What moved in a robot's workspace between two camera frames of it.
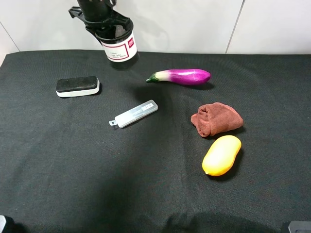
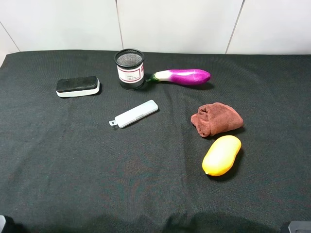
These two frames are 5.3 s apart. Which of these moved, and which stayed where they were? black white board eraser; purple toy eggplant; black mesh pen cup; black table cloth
Moved: black mesh pen cup
Stayed: purple toy eggplant; black white board eraser; black table cloth
